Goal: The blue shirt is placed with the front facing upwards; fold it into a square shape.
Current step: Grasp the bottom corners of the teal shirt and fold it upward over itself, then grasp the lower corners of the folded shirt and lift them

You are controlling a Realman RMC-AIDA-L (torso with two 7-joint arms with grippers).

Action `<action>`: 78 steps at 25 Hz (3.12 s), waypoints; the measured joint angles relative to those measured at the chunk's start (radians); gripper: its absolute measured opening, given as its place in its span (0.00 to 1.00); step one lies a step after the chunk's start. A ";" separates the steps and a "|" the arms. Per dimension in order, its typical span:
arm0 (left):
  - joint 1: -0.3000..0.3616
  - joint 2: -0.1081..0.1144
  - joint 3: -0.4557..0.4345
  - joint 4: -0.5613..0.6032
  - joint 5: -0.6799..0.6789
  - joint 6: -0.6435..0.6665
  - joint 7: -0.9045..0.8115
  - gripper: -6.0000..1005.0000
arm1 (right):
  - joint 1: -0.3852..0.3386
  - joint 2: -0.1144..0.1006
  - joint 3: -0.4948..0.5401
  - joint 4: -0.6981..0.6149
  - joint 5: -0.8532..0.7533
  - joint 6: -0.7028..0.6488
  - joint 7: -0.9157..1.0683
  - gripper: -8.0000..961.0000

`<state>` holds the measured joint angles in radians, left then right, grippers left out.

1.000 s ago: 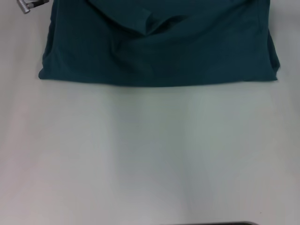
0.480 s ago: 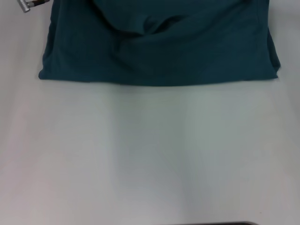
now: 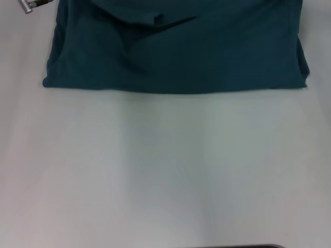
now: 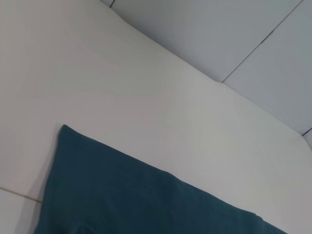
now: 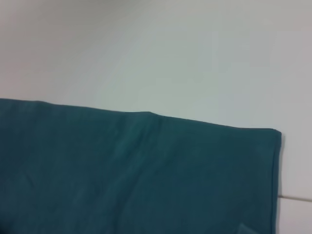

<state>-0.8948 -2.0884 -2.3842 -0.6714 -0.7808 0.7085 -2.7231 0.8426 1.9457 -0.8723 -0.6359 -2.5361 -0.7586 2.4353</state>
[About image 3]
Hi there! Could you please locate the teal t-shirt with beige print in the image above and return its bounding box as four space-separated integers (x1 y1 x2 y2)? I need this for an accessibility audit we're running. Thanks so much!
42 0 310 95

